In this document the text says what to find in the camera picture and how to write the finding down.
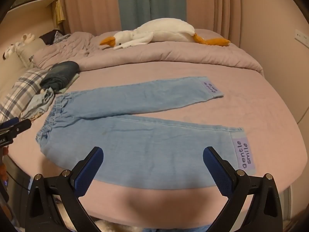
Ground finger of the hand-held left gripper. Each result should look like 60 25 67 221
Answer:
0 117 20 129
8 119 32 134

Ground white wall socket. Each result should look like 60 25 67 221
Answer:
295 29 309 49

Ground dark garment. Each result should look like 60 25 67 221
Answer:
39 29 64 46

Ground beige bolster cushion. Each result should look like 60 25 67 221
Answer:
16 38 47 68

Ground pink curtain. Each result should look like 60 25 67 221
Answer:
185 0 242 46
59 0 119 35

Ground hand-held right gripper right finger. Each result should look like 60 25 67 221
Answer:
203 146 283 232

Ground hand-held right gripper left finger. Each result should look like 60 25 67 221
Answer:
25 146 104 232

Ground pink quilt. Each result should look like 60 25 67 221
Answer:
32 28 265 78

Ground light blue denim pants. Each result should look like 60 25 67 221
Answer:
36 76 256 189

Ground white goose plush toy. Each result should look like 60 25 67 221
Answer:
99 18 231 51

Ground folded dark jeans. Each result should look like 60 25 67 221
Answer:
39 61 81 93

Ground teal curtain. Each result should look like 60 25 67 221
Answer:
116 0 188 29

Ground plaid pillow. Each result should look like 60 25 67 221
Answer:
0 68 52 124

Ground crumpled grey-blue cloth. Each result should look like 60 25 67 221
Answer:
20 87 56 121

